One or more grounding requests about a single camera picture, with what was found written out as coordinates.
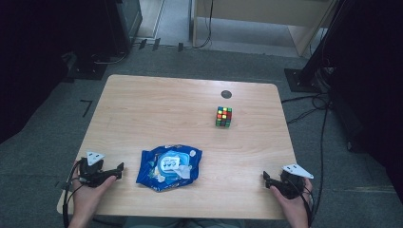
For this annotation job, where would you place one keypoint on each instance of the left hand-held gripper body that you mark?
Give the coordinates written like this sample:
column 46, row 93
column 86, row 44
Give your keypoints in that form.
column 92, row 174

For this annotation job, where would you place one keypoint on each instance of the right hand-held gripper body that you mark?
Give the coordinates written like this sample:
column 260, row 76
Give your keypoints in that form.
column 293, row 186

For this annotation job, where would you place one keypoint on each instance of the blue wet wipe packet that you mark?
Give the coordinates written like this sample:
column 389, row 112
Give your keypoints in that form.
column 168, row 167

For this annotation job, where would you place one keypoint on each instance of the multicoloured puzzle cube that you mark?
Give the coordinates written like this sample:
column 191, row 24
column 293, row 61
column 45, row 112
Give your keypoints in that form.
column 224, row 117

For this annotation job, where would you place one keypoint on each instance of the person's right hand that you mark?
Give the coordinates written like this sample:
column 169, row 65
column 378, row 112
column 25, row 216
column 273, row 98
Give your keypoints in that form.
column 293, row 207

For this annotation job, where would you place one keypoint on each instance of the person's left hand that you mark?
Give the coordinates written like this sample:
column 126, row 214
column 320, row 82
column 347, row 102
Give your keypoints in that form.
column 87, row 199

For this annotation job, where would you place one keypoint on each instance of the person's lap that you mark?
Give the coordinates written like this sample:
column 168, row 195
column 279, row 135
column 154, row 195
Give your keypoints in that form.
column 183, row 223

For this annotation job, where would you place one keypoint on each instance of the dark round table grommet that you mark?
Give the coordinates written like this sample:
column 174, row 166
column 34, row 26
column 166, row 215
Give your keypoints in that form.
column 226, row 94

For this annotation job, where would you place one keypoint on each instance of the black metal stand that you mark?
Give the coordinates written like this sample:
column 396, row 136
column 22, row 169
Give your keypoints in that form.
column 302, row 79

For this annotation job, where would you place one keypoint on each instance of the dark curtain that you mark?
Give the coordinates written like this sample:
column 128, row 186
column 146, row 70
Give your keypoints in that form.
column 374, row 79
column 31, row 63

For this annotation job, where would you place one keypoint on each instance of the black cabinet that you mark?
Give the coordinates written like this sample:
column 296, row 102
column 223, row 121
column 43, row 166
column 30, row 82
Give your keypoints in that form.
column 123, row 22

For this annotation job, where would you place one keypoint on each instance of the light wooden cabinet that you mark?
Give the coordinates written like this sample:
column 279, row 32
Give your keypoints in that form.
column 253, row 12

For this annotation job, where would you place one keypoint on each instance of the black stand base plate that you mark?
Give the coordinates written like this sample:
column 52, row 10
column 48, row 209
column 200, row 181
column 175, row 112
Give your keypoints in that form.
column 87, row 68

